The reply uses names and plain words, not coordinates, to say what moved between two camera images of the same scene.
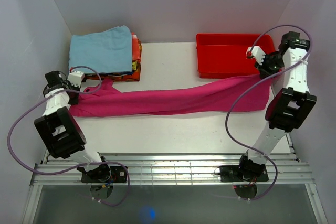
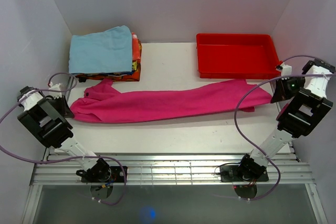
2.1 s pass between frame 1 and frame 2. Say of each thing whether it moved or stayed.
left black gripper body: moved
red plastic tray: stayed
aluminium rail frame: stayed
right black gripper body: moved
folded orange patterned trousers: stayed
